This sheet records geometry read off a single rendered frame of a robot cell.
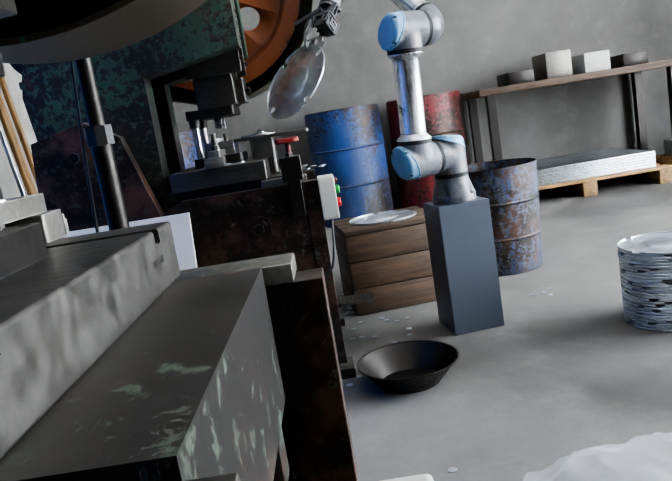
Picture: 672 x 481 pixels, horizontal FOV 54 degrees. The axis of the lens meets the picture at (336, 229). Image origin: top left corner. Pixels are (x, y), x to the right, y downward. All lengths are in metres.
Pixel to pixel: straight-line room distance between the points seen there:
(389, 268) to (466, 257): 0.48
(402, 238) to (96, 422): 2.33
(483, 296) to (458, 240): 0.22
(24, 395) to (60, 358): 0.05
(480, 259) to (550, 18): 3.94
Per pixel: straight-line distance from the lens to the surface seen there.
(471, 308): 2.31
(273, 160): 2.21
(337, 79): 5.58
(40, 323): 0.41
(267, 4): 2.67
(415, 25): 2.17
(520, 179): 2.95
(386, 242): 2.64
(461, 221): 2.24
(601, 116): 6.12
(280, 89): 2.38
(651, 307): 2.23
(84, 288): 0.48
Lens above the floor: 0.78
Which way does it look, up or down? 9 degrees down
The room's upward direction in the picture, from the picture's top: 9 degrees counter-clockwise
